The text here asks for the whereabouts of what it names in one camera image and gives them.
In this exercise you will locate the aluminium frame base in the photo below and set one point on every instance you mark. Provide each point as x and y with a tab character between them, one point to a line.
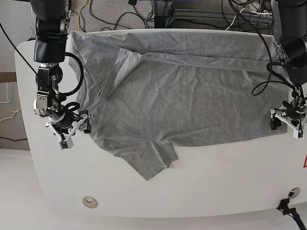
257	12

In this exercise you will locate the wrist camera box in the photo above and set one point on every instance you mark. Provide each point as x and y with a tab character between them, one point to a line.
297	134
66	144

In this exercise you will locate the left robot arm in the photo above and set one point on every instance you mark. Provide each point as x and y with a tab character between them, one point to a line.
290	34

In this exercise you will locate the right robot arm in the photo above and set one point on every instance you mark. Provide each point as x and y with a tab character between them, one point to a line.
52	22

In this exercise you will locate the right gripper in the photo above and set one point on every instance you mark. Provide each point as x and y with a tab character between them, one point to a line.
65	126

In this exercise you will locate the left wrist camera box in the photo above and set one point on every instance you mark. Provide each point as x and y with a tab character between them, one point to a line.
297	134

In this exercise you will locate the table grommet right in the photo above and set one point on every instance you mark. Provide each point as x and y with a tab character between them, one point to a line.
294	193

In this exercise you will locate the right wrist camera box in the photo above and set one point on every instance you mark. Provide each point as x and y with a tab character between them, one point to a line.
66	144

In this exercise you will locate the table grommet left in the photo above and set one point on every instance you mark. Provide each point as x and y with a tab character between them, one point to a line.
90	202

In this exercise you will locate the grey T-shirt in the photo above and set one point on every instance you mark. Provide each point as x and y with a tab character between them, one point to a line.
150	92

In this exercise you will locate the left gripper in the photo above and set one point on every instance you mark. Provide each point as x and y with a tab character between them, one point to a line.
295	119

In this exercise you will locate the black clamp with cable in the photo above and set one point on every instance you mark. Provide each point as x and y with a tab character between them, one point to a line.
284	208

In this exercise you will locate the red warning sticker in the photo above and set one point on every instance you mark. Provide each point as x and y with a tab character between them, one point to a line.
305	162

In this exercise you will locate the table grommet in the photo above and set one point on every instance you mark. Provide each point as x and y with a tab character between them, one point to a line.
90	202
294	193

